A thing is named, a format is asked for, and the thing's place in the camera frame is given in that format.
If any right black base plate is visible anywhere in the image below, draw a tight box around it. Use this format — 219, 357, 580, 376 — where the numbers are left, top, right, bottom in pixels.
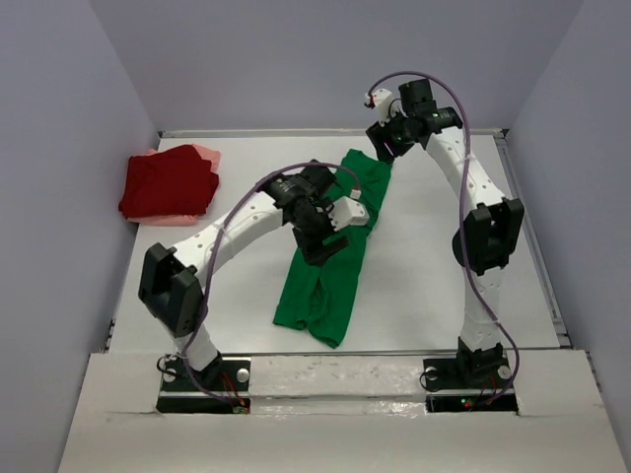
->
419, 358, 519, 414

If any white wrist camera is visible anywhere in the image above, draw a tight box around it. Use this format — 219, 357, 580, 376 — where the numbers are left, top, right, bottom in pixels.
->
364, 89, 400, 125
328, 196, 370, 232

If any green t shirt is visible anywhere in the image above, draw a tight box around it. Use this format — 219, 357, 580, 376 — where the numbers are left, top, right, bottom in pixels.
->
273, 149, 391, 349

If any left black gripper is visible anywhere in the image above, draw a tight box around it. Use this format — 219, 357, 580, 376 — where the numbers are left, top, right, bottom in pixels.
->
291, 198, 349, 269

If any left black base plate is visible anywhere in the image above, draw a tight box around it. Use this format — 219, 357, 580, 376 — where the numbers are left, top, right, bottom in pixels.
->
156, 356, 251, 415

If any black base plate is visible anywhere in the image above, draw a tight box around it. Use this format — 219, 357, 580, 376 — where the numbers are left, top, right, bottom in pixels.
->
419, 358, 519, 414
156, 356, 251, 415

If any pink folded t shirt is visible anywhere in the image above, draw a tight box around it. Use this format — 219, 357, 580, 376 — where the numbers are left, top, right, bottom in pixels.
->
129, 144, 221, 227

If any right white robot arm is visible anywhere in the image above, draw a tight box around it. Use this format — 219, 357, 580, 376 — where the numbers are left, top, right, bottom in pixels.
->
365, 72, 525, 394

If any white front platform board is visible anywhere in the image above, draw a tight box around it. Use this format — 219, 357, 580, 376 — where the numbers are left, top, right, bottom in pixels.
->
60, 350, 626, 472

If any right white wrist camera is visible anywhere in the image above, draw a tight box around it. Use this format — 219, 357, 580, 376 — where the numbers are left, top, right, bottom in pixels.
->
364, 89, 400, 125

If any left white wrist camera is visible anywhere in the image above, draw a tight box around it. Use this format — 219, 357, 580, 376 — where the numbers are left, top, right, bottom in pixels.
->
328, 196, 370, 232

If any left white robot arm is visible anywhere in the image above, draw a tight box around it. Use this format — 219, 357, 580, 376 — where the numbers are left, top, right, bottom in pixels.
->
138, 160, 361, 389

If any red folded t shirt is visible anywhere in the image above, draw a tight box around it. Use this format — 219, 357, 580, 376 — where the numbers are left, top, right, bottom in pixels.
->
118, 145, 220, 221

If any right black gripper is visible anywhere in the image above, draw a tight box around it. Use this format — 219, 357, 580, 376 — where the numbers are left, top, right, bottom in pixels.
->
366, 105, 417, 166

